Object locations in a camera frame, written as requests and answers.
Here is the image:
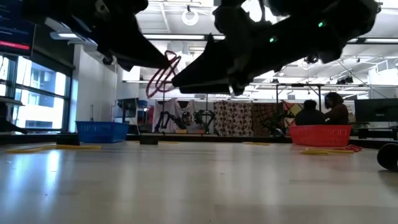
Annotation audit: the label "white hanging cloth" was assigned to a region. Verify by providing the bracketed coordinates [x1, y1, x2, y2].
[152, 98, 201, 134]

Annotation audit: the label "dark spiral pattern cloth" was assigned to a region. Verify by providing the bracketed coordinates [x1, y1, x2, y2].
[251, 102, 284, 137]

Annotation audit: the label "brown dotted cloth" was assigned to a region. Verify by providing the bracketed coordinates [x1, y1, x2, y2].
[213, 100, 254, 137]

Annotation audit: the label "dark monitor on stand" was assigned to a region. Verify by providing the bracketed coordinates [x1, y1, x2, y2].
[113, 97, 140, 125]

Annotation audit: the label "black spotlight cluster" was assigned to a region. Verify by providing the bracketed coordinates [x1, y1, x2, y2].
[305, 53, 320, 65]

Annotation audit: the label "black wall screen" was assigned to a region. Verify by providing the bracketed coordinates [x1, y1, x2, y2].
[0, 0, 37, 58]

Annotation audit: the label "black track lights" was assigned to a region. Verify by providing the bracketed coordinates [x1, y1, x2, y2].
[336, 75, 354, 85]

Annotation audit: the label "black table edge frame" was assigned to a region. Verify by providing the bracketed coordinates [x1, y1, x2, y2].
[0, 133, 398, 146]

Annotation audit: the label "red plastic basket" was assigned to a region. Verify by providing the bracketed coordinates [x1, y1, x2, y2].
[289, 124, 353, 147]

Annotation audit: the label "overhead light bar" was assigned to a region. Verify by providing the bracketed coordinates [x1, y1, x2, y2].
[49, 30, 398, 44]

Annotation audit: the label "colourful geometric cloth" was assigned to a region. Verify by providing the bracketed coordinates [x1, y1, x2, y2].
[282, 100, 304, 126]

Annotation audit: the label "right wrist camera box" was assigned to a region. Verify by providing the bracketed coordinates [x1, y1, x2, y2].
[213, 5, 246, 35]

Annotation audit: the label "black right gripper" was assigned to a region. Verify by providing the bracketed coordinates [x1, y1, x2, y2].
[172, 30, 290, 96]

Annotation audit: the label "black computer monitor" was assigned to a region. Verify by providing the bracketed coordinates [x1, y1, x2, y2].
[354, 98, 398, 123]

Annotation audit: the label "blue plastic basket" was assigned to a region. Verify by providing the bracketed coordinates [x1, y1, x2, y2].
[76, 121, 130, 144]

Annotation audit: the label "black background desk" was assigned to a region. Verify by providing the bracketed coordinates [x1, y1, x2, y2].
[356, 126, 398, 141]

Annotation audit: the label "large window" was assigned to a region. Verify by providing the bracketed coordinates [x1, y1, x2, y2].
[0, 55, 75, 133]

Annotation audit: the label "white ring lamp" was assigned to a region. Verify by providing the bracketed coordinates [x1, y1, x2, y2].
[181, 4, 200, 27]

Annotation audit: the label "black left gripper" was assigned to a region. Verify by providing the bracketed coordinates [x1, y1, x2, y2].
[86, 6, 171, 72]

